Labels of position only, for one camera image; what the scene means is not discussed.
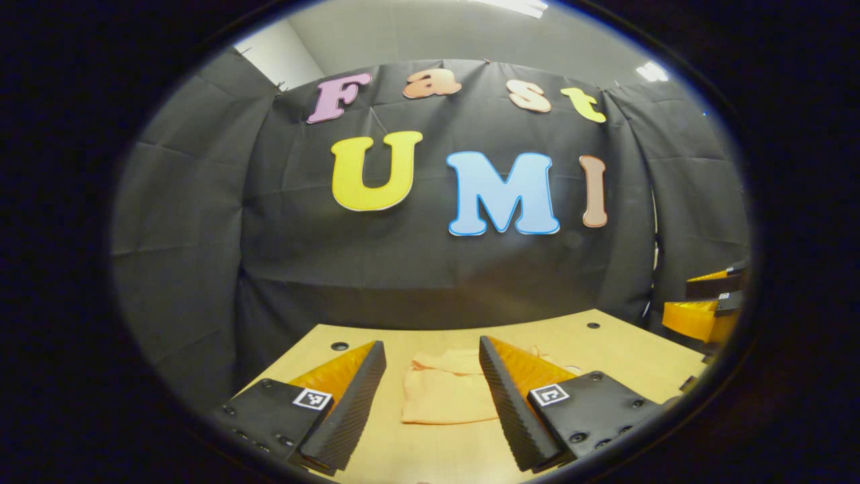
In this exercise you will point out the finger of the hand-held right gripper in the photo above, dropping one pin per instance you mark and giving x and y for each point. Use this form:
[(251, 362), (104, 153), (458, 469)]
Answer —
[(692, 319), (712, 288)]

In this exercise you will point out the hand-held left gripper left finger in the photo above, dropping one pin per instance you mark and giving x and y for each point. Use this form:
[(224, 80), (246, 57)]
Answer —
[(353, 403)]

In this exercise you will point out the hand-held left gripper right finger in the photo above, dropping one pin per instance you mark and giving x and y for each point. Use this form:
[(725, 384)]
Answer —
[(507, 403)]

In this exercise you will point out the orange T-shirt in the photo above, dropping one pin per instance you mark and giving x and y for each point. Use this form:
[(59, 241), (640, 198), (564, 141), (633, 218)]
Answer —
[(443, 390)]

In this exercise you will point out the small ceiling light panel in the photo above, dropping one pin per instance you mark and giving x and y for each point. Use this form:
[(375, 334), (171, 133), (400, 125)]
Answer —
[(652, 71)]

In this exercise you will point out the long ceiling light panel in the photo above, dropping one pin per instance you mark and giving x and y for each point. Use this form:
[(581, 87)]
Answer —
[(524, 7)]

